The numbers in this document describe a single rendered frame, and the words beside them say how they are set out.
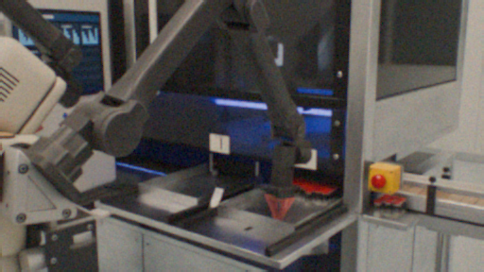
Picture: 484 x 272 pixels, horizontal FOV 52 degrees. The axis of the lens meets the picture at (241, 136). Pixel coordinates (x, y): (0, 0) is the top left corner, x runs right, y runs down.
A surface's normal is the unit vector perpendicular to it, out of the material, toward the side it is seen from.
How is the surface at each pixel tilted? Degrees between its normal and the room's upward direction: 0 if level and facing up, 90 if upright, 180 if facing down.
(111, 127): 96
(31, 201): 90
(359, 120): 90
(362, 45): 90
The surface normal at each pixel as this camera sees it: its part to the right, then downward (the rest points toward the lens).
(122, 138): 0.76, 0.22
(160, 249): -0.61, 0.15
